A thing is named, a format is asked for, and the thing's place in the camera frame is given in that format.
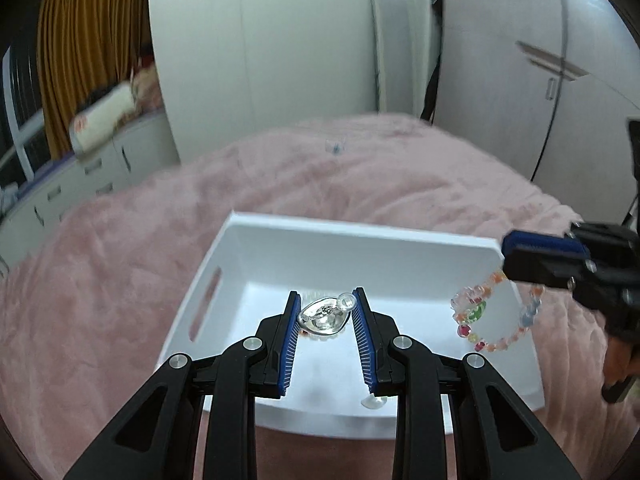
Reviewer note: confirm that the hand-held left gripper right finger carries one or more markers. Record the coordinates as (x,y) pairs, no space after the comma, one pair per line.
(364,340)

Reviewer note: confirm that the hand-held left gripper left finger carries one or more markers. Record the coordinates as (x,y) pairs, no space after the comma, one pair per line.
(288,340)

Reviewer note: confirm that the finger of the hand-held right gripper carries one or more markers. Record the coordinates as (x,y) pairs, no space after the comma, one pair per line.
(540,265)
(542,242)

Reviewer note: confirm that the clear silver brooch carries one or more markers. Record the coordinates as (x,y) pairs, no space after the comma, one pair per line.
(325,317)

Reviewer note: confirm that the white storage tray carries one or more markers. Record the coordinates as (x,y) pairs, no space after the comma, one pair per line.
(280,265)

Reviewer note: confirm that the person's right hand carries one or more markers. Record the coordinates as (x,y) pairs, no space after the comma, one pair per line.
(614,362)

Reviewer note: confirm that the pink fuzzy blanket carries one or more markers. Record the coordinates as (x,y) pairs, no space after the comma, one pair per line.
(125,285)

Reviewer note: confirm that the tall white panel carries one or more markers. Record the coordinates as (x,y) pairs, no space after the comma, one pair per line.
(392,45)

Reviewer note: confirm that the white drawer cabinet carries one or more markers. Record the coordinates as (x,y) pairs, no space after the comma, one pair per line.
(65,190)

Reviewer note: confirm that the white rolled pillow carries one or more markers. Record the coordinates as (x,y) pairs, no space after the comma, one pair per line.
(102,120)

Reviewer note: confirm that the orange curtain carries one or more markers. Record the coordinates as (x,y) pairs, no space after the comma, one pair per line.
(85,45)

